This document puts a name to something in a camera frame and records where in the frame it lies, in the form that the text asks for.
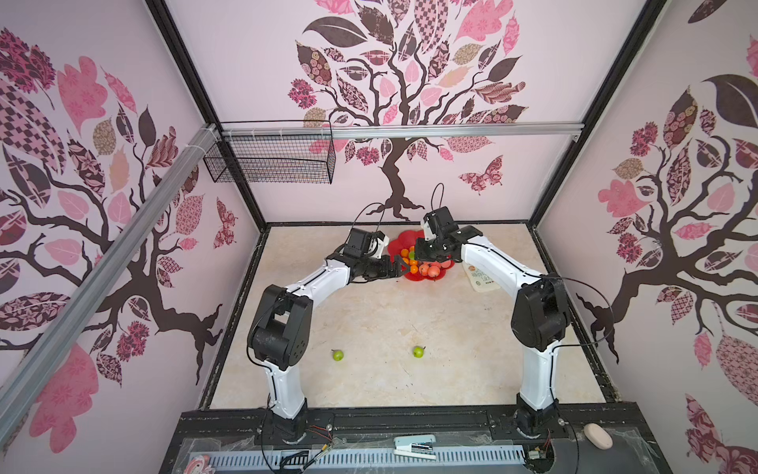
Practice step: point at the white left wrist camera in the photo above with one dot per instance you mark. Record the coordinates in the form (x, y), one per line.
(381, 241)

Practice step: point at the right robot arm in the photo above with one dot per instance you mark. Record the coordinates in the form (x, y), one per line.
(539, 319)

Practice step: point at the red flower fruit bowl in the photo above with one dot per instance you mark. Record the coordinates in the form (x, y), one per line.
(408, 240)

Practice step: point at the black wire basket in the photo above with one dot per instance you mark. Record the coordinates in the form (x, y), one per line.
(273, 152)

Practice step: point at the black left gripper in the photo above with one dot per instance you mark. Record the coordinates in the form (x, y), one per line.
(385, 272)

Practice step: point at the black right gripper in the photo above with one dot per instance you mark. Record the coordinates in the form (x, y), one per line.
(419, 252)

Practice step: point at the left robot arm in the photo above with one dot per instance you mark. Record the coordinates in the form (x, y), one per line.
(280, 333)

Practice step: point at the white slotted cable duct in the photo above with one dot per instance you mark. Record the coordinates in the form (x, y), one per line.
(342, 458)

